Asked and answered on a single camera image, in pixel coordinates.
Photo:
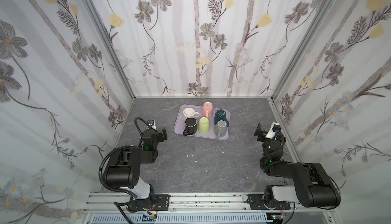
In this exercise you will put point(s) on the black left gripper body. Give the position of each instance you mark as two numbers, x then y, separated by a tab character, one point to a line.
163	134

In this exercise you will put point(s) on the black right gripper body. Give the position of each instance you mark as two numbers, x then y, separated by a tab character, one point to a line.
262	135

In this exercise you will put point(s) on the grey ceramic mug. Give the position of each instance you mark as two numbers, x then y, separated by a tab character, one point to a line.
220	129

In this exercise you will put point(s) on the dark green ceramic mug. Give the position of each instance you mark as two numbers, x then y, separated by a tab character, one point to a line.
221	115

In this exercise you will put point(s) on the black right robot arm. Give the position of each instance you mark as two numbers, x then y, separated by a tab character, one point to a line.
312	186

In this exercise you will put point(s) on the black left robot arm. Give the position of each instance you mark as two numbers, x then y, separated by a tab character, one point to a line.
120	170

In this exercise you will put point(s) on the black ceramic mug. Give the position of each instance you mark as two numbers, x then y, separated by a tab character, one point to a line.
190	126

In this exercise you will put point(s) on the white ceramic mug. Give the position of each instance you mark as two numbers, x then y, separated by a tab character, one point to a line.
190	113

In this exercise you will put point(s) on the light green ceramic mug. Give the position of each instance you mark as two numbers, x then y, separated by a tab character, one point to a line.
204	126

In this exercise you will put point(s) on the pink ceramic mug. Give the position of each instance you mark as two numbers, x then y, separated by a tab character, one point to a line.
207	110

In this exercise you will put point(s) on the lavender plastic tray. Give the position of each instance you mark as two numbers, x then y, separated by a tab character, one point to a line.
180	123

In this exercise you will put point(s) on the small circuit board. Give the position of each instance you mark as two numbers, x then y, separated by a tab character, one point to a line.
149	217

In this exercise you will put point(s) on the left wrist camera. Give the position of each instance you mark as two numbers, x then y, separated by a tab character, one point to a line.
152	123

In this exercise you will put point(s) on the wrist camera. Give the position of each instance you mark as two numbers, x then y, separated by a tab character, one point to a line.
275	128
152	123

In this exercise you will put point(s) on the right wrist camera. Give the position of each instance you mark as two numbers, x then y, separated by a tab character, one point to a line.
275	128

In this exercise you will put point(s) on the white slotted cable duct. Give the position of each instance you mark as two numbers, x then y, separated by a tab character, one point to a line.
204	218

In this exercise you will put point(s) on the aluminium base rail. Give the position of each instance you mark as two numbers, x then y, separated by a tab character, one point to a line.
230	202

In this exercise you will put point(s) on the aluminium right corner post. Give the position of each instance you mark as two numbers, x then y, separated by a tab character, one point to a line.
308	36

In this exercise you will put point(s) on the aluminium corner post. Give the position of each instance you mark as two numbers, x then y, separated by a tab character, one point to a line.
308	36
102	32

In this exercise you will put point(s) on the aluminium left corner post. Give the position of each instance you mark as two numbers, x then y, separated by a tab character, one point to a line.
102	32

